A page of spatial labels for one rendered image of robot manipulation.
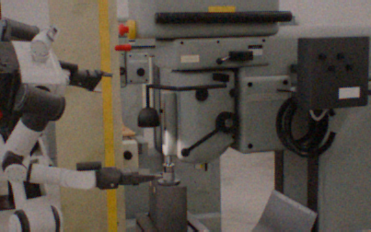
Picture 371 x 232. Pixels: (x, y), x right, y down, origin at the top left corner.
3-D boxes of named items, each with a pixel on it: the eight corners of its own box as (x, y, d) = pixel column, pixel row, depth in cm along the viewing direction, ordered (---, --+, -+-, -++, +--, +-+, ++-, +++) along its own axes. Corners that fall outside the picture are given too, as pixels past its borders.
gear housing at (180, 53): (175, 71, 164) (174, 38, 163) (154, 66, 187) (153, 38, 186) (272, 66, 175) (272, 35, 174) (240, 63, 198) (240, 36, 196)
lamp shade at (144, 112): (133, 125, 174) (133, 107, 173) (151, 122, 178) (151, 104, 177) (145, 128, 168) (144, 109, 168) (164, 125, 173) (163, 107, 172)
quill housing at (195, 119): (185, 168, 172) (183, 70, 167) (167, 156, 191) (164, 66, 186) (239, 163, 178) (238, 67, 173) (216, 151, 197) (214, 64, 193)
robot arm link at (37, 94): (14, 125, 183) (32, 95, 178) (12, 110, 190) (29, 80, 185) (46, 134, 190) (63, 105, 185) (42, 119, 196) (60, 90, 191)
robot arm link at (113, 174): (139, 168, 205) (108, 170, 201) (139, 191, 206) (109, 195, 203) (133, 160, 217) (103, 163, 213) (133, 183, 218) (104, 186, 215)
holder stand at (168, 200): (157, 234, 211) (156, 185, 208) (149, 215, 232) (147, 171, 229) (188, 231, 214) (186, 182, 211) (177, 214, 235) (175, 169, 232)
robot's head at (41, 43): (27, 57, 194) (31, 36, 189) (36, 44, 202) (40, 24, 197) (45, 63, 195) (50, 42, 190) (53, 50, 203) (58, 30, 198)
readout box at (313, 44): (312, 110, 152) (313, 37, 149) (295, 107, 161) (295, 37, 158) (371, 107, 159) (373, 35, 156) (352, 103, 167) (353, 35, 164)
